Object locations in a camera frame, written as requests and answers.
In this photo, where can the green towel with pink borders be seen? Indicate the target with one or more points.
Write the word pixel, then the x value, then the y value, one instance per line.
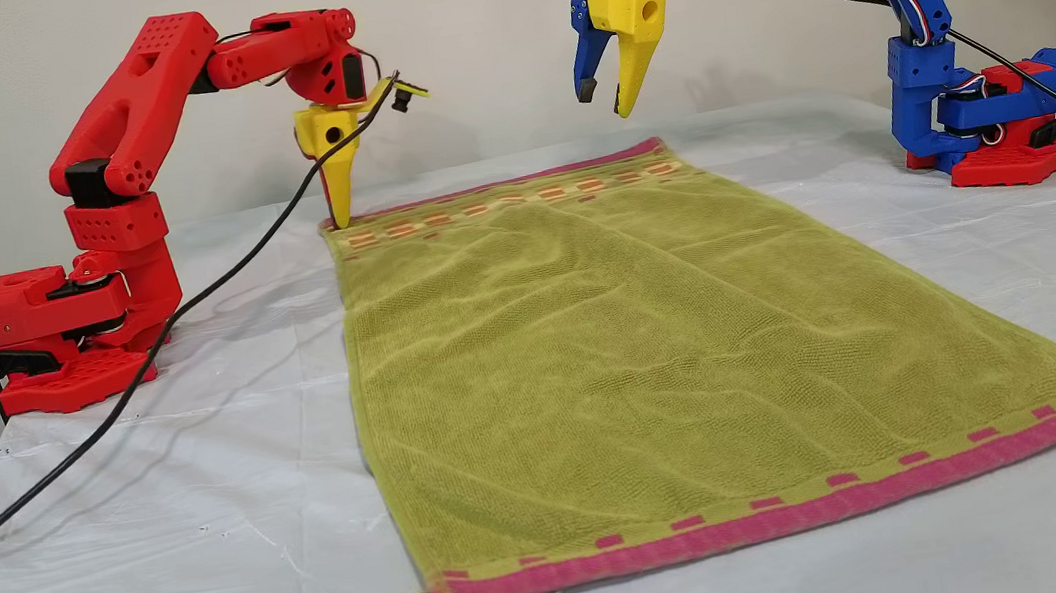
pixel 646 353

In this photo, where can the white plastic table cover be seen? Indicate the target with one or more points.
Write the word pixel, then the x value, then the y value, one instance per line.
pixel 165 542

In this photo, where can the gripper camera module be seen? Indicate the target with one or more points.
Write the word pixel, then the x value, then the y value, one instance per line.
pixel 401 100

